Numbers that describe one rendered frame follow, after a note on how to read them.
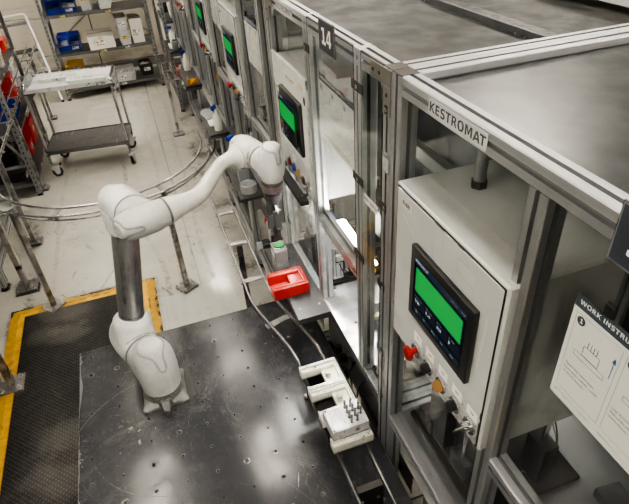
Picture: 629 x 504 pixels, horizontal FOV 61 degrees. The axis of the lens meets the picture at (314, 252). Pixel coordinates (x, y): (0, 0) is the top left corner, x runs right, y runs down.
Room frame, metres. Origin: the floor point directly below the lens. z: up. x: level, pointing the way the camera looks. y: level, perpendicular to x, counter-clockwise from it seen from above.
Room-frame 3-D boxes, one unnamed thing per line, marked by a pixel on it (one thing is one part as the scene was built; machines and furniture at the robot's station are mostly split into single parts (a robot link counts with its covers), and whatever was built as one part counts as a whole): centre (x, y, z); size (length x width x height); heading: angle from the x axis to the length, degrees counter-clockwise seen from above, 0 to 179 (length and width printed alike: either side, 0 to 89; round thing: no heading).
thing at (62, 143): (5.24, 2.20, 0.47); 0.84 x 0.53 x 0.94; 101
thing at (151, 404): (1.46, 0.65, 0.71); 0.22 x 0.18 x 0.06; 17
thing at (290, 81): (1.97, -0.06, 1.60); 0.42 x 0.29 x 0.46; 17
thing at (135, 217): (1.59, 0.59, 1.44); 0.18 x 0.14 x 0.13; 129
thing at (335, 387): (1.22, -0.03, 0.84); 0.36 x 0.14 x 0.10; 17
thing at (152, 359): (1.49, 0.66, 0.85); 0.18 x 0.16 x 0.22; 39
